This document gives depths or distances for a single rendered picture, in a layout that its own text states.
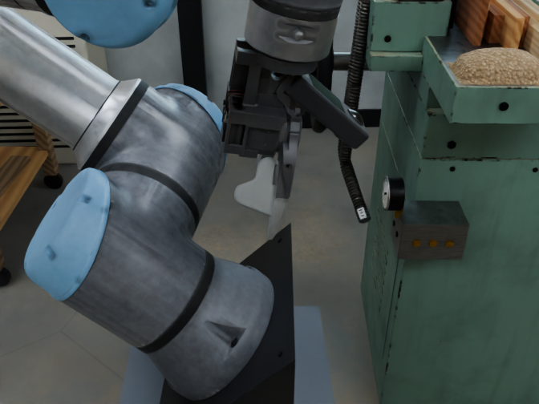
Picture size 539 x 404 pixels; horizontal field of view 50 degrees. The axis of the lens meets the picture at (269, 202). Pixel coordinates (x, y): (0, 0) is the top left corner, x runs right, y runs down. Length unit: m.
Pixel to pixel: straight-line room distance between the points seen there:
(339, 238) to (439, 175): 0.97
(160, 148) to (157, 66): 1.90
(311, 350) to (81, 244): 0.41
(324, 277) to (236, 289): 1.16
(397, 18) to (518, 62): 0.25
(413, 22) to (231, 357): 0.67
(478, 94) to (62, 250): 0.61
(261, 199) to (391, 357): 0.84
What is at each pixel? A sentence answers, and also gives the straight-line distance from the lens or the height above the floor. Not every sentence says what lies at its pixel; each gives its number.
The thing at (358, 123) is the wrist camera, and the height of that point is 0.94.
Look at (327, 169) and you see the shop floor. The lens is 2.43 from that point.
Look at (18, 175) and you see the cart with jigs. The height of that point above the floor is 0.18.
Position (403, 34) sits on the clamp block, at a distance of 1.10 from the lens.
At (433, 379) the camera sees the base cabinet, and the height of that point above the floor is 0.11.
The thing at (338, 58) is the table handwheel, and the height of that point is 0.82.
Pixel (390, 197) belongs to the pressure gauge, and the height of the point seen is 0.67.
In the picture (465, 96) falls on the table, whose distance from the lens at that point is 0.91.
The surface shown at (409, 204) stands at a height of 0.62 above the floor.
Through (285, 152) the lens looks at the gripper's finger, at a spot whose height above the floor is 0.93.
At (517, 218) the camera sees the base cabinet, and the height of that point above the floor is 0.58.
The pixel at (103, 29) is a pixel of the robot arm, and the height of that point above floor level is 1.09.
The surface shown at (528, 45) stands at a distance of 1.09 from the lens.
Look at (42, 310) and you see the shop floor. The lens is 1.88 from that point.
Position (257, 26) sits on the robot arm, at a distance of 0.59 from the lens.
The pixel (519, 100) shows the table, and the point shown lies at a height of 0.88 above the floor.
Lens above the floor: 1.23
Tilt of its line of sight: 34 degrees down
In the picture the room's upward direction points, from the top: straight up
